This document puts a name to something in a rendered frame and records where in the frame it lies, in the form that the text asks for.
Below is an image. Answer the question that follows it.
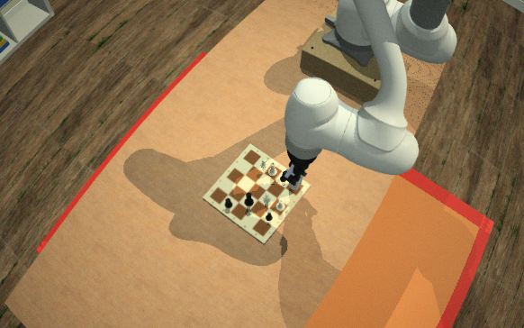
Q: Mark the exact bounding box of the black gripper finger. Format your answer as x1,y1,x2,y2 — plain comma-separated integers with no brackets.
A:
299,164,310,186
282,164,305,191

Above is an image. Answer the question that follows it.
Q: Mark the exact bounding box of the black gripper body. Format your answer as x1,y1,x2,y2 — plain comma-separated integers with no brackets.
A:
287,151,317,170

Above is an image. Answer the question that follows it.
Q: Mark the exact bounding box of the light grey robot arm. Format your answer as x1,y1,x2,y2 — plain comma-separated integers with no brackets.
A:
285,0,457,175

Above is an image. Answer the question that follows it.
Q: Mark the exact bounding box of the chessboard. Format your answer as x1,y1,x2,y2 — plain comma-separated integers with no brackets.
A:
203,144,311,244

